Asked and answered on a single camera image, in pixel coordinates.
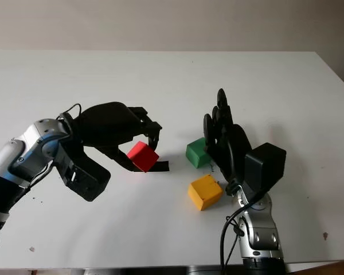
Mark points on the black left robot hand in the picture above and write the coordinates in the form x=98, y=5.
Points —
x=109, y=123

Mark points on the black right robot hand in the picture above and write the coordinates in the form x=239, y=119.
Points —
x=235, y=146

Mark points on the green block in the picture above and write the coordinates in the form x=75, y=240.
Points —
x=196, y=153

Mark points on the red block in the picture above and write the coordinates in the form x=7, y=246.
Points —
x=143, y=156

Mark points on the yellow block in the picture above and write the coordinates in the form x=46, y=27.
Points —
x=205, y=190

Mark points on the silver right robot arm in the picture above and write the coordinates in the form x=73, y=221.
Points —
x=258, y=232

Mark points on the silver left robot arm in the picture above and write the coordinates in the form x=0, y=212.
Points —
x=14, y=160

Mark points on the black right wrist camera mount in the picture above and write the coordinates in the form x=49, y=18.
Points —
x=265, y=166

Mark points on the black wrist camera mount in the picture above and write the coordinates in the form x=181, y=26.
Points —
x=265, y=166
x=86, y=177

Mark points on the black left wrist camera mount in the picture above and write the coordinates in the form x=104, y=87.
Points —
x=86, y=177

